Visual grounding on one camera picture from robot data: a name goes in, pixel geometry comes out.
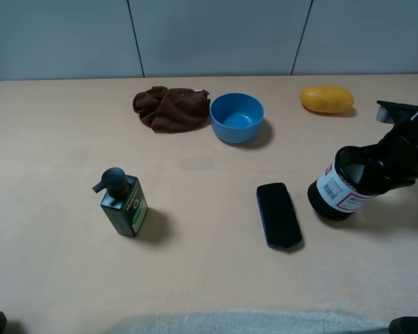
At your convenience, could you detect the blue plastic bowl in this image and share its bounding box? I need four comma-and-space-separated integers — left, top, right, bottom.
210, 93, 264, 144

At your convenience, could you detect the black whiteboard eraser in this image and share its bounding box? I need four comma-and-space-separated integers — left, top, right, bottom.
256, 182, 302, 249

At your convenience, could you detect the dark green pump bottle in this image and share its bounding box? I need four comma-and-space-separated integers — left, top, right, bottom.
92, 167, 148, 237

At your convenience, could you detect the yellow mango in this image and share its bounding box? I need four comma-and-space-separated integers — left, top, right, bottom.
300, 86, 354, 114

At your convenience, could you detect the brown crumpled cloth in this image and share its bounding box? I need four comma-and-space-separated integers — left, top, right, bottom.
132, 86, 210, 134

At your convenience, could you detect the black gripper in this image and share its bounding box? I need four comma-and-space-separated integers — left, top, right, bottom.
371, 112, 418, 192

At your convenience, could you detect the black right corner block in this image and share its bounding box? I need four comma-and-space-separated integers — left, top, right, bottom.
388, 317, 418, 334

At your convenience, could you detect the black mesh pen holder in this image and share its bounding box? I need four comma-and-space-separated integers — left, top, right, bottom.
307, 145, 387, 221

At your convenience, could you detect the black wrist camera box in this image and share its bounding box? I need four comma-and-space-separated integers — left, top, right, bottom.
376, 100, 418, 125

